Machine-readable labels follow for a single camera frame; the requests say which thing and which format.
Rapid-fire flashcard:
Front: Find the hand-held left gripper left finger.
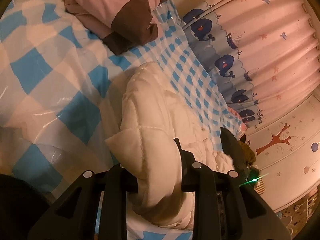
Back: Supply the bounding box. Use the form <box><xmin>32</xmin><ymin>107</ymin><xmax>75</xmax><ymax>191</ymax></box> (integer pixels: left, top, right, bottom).
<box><xmin>30</xmin><ymin>164</ymin><xmax>140</xmax><ymax>240</ymax></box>

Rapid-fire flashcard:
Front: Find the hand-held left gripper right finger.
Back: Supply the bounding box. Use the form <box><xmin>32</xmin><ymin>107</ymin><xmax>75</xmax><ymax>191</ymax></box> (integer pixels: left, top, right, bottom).
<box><xmin>174</xmin><ymin>137</ymin><xmax>293</xmax><ymax>240</ymax></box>

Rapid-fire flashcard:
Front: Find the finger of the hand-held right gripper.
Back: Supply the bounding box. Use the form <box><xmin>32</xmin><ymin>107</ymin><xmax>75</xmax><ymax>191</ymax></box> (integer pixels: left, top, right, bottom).
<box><xmin>220</xmin><ymin>127</ymin><xmax>251</xmax><ymax>178</ymax></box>

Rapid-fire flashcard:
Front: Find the white quilted duvet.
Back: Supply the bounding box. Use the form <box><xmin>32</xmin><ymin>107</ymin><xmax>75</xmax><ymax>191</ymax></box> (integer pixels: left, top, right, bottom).
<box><xmin>104</xmin><ymin>61</ymin><xmax>235</xmax><ymax>230</ymax></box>

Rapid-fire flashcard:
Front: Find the red striped object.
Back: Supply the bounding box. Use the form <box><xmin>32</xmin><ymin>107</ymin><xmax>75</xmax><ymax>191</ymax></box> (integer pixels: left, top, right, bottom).
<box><xmin>254</xmin><ymin>181</ymin><xmax>267</xmax><ymax>195</ymax></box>

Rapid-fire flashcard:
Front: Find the brown plush toy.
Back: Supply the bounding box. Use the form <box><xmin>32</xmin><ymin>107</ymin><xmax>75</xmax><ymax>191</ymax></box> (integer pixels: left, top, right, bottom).
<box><xmin>237</xmin><ymin>135</ymin><xmax>258</xmax><ymax>171</ymax></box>

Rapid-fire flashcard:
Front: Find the pink cloth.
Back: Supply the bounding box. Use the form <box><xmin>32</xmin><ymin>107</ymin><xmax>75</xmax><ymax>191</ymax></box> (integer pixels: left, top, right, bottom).
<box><xmin>226</xmin><ymin>106</ymin><xmax>248</xmax><ymax>132</ymax></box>

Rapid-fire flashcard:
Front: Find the patterned floor mat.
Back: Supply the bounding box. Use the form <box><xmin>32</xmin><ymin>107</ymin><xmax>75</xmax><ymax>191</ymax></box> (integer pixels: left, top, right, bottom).
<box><xmin>275</xmin><ymin>185</ymin><xmax>320</xmax><ymax>240</ymax></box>

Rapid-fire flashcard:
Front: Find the blue small-check bed sheet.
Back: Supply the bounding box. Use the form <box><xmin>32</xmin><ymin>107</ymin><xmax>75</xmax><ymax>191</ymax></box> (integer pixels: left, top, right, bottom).
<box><xmin>107</xmin><ymin>0</ymin><xmax>247</xmax><ymax>153</ymax></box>

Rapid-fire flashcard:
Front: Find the blue large-check duvet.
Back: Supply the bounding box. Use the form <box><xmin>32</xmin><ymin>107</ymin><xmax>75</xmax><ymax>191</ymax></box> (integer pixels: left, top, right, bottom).
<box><xmin>0</xmin><ymin>0</ymin><xmax>195</xmax><ymax>240</ymax></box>

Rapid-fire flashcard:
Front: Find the pink whale-print curtain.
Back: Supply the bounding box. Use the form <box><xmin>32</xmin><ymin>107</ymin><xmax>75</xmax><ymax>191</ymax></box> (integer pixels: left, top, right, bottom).
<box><xmin>172</xmin><ymin>0</ymin><xmax>320</xmax><ymax>130</ymax></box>

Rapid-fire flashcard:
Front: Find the pink pillow with brown band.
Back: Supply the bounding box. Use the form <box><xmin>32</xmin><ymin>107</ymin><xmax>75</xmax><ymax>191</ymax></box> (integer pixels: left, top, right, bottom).
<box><xmin>72</xmin><ymin>11</ymin><xmax>137</xmax><ymax>56</ymax></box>
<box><xmin>64</xmin><ymin>0</ymin><xmax>177</xmax><ymax>46</ymax></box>

